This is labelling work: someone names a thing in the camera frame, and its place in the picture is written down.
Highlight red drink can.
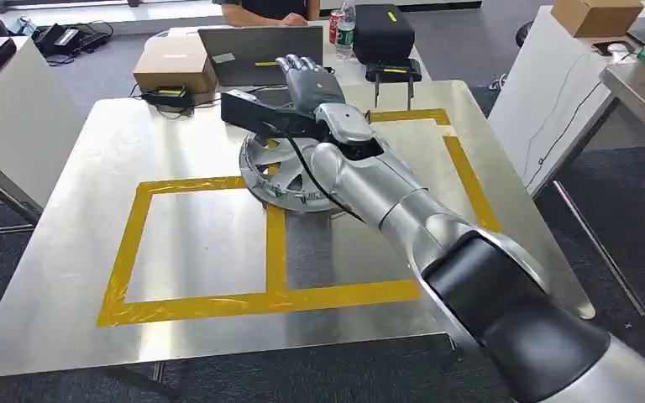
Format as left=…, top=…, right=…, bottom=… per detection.
left=328, top=9, right=346, bottom=46

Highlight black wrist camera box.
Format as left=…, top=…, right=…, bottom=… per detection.
left=220, top=90, right=330, bottom=141

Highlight white desk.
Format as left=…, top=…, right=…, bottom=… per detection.
left=486, top=4, right=645, bottom=196

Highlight black devices with cables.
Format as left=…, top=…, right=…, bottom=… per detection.
left=32, top=20, right=116, bottom=58

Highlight small cardboard box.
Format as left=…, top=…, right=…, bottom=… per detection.
left=549, top=0, right=645, bottom=39

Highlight seated person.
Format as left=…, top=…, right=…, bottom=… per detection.
left=213, top=0, right=322, bottom=29

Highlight thin black desk cable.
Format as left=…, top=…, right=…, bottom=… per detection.
left=524, top=52, right=637, bottom=191

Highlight silver car hubcap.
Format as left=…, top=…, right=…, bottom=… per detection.
left=238, top=132, right=358, bottom=214

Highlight grey laptop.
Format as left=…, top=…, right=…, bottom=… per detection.
left=197, top=24, right=325, bottom=89

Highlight yellow tape outline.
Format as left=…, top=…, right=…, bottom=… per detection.
left=96, top=107, right=503, bottom=328

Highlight white side table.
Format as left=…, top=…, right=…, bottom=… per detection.
left=0, top=35, right=86, bottom=225

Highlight clear water bottle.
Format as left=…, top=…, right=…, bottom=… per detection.
left=333, top=0, right=358, bottom=61

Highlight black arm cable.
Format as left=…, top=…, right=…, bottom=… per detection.
left=266, top=123, right=365, bottom=223

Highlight black power adapter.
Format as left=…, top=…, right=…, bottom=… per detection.
left=140, top=84, right=195, bottom=111

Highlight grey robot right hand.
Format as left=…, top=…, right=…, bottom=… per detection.
left=275, top=53, right=348, bottom=116

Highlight black carry case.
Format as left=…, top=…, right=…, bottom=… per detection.
left=352, top=3, right=417, bottom=66

